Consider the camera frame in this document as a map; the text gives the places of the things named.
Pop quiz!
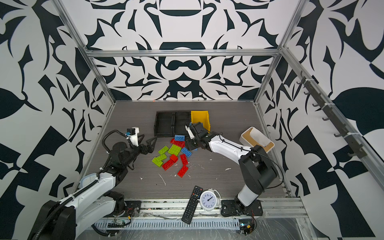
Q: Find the blue lego brick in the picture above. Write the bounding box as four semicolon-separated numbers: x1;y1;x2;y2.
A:
181;148;192;158

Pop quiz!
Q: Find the blue lego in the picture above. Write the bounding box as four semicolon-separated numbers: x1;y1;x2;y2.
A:
174;135;185;142

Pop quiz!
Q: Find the red lego brick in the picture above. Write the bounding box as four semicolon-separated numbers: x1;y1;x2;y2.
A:
180;154;189;166
177;166;189;178

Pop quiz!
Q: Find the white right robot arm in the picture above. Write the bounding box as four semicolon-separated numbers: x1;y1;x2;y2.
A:
185;122;282;217

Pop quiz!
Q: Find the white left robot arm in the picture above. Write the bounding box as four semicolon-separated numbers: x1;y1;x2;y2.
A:
28;127;158;240

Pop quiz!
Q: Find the green L-shaped lego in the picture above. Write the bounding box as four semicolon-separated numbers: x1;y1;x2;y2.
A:
152;154;167;167

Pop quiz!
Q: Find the green small lego brick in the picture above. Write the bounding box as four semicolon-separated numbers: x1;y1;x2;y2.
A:
158;146;169;155

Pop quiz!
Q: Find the black left storage bin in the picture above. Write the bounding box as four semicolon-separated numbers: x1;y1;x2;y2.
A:
154;112;174;138

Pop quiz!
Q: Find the black storage bin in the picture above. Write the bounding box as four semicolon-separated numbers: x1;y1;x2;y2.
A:
174;111;191;136
154;112;174;138

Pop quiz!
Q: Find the yellow storage bin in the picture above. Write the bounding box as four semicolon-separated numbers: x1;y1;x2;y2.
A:
191;111;211;131

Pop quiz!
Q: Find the green square lego plate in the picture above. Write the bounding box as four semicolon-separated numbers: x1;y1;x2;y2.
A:
168;145;182;156

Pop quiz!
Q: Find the black middle storage bin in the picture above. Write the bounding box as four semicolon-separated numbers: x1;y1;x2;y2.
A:
174;111;191;136

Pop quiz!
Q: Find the red lego pair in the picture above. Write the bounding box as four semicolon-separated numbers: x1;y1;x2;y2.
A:
162;155;178;171

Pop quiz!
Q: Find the red lego brick front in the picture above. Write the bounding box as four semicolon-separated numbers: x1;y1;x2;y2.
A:
177;166;189;178

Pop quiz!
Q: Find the blue square clock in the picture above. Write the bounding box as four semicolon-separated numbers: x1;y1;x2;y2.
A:
79;173;99;194

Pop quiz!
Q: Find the white tissue box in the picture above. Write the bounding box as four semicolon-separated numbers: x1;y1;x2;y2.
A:
239;127;275;153

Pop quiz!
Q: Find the black remote control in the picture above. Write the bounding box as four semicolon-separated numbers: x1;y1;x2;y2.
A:
182;186;203;225

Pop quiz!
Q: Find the white alarm clock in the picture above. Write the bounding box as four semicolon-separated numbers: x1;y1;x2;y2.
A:
200;189;221;212

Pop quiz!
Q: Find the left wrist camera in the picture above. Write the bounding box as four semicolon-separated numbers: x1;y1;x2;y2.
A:
126;127;140;147

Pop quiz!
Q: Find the white cable duct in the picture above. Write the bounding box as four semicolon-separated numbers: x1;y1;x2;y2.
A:
95;219;241;231

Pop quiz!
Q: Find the wall hook rack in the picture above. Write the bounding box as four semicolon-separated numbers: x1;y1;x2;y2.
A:
297;76;368;159

